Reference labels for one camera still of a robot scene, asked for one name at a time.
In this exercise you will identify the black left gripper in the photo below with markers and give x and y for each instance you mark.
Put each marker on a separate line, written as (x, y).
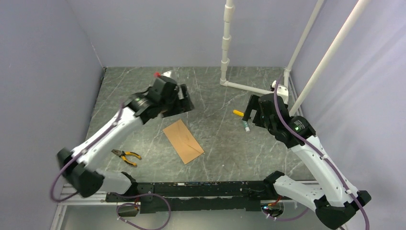
(186, 105)

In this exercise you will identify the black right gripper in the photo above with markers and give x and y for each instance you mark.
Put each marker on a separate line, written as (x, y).
(253, 104)

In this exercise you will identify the green white glue stick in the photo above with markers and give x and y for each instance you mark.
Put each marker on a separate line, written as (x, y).
(246, 126)

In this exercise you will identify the brown paper envelope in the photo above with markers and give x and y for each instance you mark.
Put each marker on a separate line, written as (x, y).
(183, 141)

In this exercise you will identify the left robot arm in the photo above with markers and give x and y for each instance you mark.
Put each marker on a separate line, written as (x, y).
(81, 165)

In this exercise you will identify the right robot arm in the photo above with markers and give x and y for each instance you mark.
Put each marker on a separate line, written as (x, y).
(337, 200)

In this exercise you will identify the yellow handled screwdriver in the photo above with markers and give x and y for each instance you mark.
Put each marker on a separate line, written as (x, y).
(238, 113)

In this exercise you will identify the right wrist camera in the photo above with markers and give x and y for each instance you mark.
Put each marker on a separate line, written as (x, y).
(281, 91)

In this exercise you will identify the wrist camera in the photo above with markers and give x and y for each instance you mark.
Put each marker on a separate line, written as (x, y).
(167, 74)
(281, 91)

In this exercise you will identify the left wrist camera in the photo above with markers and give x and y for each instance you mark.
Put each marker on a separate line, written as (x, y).
(167, 74)

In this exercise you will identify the yellow handled pliers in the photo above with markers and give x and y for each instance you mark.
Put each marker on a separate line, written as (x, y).
(127, 156)

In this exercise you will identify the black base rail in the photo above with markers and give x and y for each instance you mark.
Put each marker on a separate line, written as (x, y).
(196, 196)

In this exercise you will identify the white pvc pipe frame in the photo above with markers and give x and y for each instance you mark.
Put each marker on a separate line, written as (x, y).
(269, 32)

